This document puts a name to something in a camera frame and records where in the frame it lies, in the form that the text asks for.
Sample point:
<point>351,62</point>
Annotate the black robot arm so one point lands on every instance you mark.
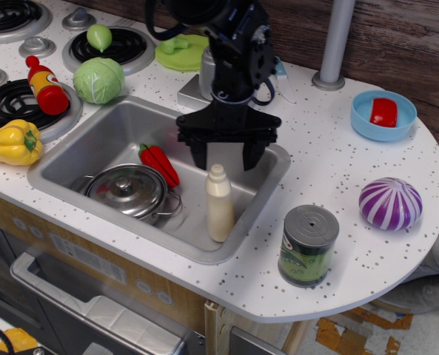
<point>240,41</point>

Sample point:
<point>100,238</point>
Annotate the front left black burner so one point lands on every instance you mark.
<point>18,102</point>

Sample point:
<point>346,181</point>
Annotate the silver toy sink basin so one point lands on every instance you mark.
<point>113,135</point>

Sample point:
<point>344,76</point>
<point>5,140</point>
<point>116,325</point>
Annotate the steel pot with lid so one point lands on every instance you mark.
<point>133,189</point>

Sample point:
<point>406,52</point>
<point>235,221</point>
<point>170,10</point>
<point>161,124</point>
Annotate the silver toy faucet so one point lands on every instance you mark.
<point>196,94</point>

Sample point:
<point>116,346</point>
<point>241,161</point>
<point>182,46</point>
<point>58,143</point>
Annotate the back left black burner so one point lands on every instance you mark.
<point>20,20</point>

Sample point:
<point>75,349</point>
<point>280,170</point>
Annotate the red toy food slice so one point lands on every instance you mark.
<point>384,112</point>

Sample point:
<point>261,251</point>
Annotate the green labelled toy can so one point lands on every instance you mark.
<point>307,245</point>

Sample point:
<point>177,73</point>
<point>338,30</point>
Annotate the red yellow ketchup bottle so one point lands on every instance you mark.
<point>49,94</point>

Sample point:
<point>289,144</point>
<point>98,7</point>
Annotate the yellow object with black cable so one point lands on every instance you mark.
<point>15,340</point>

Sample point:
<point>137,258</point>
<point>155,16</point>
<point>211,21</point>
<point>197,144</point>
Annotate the back right black burner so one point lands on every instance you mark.
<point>132,49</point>

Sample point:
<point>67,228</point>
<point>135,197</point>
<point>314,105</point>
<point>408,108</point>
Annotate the yellow toy bell pepper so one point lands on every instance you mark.
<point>20,143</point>

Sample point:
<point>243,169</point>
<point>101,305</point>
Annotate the black burner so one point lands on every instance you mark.
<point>18,102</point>
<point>132,49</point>
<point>20,20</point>

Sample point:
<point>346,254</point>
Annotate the green toy plate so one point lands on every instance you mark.
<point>184,60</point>

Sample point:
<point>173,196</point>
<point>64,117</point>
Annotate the light blue bowl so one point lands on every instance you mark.
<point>360,112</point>

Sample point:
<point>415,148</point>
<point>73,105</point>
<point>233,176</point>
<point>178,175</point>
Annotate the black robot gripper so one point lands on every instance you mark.
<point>227,120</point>

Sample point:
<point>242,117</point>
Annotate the green toy cabbage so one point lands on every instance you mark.
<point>99,80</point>

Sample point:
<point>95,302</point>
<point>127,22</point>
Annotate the green toy broccoli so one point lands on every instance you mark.
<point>169,46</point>

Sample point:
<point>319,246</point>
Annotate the small green toy pear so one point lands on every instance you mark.
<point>99,37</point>

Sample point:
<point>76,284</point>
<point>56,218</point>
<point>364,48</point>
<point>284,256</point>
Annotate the grey vertical pole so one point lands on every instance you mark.
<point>329,77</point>

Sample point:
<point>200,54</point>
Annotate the cream detergent bottle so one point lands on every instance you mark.
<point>220,211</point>

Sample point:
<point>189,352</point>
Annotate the red toy chili pepper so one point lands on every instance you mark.
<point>154,157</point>

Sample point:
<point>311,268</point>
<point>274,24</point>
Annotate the purple white striped onion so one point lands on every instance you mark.
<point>390,204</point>

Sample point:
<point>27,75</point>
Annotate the silver oven door handle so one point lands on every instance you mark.
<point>87,322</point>

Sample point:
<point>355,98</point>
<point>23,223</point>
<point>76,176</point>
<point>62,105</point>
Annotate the blue handled toy knife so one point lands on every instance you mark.
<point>283,83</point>

